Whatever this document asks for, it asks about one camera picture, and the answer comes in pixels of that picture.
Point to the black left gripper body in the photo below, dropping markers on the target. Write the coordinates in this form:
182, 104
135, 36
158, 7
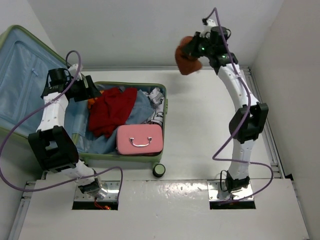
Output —
78, 91

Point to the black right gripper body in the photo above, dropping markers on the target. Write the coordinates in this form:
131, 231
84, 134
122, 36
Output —
200, 47

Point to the orange patterned plush garment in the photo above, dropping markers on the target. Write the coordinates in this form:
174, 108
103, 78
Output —
92, 101

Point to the brown cloth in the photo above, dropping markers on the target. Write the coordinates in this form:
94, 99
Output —
186, 64

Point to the red garment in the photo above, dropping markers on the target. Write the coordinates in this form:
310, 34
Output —
111, 110

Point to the green hardshell suitcase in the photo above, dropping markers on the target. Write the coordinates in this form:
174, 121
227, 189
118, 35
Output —
24, 63

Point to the newspaper print garment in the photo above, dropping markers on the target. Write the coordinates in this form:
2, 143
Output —
157, 101

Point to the pink cosmetic case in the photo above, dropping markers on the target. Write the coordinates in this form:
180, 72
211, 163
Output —
139, 139

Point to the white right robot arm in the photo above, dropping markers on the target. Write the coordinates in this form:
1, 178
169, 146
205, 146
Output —
250, 114

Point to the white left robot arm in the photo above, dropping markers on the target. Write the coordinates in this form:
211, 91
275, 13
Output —
51, 144

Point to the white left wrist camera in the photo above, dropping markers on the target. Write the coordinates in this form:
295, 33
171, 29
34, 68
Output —
73, 70

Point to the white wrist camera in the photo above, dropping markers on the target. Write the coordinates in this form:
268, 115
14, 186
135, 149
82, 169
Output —
208, 25
73, 70

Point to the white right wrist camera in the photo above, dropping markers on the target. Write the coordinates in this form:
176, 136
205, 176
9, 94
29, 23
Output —
208, 25

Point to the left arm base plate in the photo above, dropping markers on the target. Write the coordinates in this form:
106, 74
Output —
108, 193

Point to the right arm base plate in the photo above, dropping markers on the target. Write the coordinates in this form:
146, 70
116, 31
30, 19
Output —
217, 192

